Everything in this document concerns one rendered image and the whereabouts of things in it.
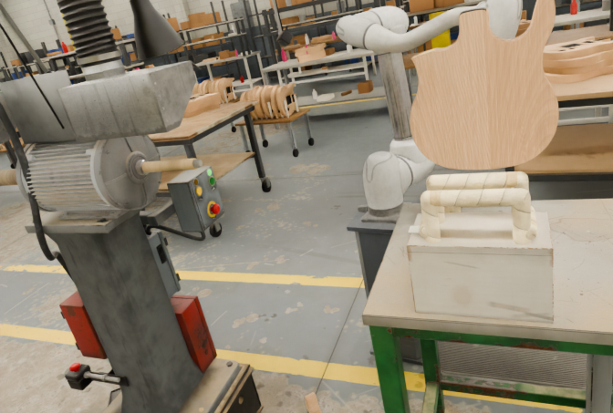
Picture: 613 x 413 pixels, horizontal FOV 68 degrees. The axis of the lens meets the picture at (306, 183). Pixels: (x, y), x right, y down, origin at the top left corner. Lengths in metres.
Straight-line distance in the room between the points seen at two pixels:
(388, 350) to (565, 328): 0.38
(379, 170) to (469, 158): 0.67
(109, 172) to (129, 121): 0.24
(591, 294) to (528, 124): 0.41
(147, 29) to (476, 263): 1.00
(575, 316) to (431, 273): 0.29
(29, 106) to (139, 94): 0.48
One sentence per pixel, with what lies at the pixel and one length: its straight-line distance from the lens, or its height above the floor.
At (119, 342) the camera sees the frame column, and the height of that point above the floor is 0.64.
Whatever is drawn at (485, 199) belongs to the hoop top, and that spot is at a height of 1.20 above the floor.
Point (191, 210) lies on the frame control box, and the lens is 1.68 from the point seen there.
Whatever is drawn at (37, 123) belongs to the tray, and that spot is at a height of 1.44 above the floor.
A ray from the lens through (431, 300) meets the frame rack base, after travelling 1.05.
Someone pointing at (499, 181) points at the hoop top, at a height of 1.20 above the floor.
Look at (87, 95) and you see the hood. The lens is 1.27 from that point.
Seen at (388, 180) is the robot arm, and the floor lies 0.88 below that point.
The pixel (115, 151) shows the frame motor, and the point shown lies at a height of 1.32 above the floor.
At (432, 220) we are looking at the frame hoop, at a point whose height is 1.15.
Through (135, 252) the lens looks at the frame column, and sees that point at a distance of 1.69.
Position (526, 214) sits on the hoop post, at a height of 1.17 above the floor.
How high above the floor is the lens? 1.59
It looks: 21 degrees down
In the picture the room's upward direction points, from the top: 12 degrees counter-clockwise
